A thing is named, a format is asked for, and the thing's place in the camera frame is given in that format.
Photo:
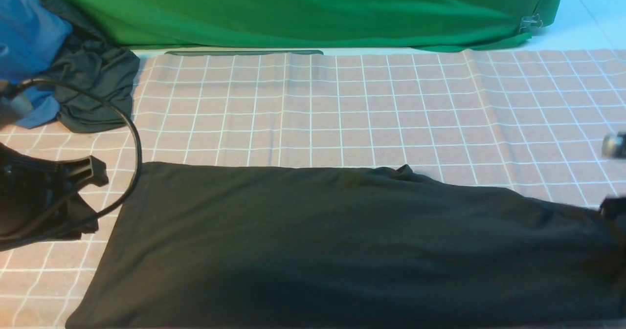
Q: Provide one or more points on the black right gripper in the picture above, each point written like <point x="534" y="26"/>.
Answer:
<point x="613" y="212"/>

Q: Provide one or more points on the blue crumpled garment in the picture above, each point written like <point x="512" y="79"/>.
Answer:
<point x="30" y="38"/>

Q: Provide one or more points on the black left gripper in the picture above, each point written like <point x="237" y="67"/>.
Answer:
<point x="40" y="199"/>

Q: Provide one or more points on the dark gray long-sleeved shirt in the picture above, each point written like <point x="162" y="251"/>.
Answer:
<point x="340" y="248"/>

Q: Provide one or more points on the green backdrop cloth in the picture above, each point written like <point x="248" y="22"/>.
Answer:
<point x="430" y="25"/>

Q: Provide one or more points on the dark gray crumpled garment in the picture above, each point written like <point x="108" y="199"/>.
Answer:
<point x="89" y="61"/>

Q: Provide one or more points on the metal binder clip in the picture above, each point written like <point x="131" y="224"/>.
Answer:
<point x="529" y="23"/>

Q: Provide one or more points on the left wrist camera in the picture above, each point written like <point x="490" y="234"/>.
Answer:
<point x="14" y="109"/>

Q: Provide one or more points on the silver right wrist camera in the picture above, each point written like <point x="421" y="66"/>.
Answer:
<point x="614" y="145"/>

